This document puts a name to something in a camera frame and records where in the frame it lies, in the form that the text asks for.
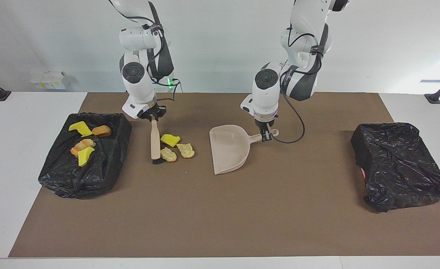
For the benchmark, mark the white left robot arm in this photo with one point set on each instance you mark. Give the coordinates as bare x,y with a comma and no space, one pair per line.
268,89

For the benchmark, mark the pale flaky pastry piece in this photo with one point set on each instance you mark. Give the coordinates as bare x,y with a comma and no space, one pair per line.
185,150

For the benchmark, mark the beige hand brush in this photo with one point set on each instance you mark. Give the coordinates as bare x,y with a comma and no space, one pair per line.
155,144

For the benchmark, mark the striped orange croissant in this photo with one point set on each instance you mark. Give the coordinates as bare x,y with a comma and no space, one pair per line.
81,145

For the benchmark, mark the brown table mat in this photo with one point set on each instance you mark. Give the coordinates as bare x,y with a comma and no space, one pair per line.
167,231

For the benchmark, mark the notched yellow sponge piece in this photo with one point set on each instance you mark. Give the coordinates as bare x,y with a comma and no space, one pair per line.
81,128

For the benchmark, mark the black bag lined bin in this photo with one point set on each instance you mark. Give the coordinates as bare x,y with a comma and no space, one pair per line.
104,168
399,168

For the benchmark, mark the brown oval bread roll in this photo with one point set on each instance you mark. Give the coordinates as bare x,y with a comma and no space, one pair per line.
102,130

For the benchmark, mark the beige plastic dustpan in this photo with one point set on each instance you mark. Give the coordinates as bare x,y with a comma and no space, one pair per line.
227,153

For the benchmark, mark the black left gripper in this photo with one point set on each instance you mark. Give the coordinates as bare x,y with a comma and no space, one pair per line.
265,122

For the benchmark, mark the white wall socket box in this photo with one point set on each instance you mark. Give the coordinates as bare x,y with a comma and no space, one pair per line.
48,81

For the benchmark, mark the plain yellow sponge piece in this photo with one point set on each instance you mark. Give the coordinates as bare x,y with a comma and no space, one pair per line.
170,139

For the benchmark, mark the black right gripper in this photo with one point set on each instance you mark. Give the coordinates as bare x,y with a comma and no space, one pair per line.
151,111

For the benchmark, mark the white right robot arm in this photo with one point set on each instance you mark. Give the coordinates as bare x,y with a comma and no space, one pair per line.
138,78

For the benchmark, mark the yellow green sponge wedge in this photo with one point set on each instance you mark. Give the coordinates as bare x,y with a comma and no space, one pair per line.
85,156

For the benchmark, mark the small curled croissant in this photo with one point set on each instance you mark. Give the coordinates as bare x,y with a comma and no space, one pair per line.
168,154

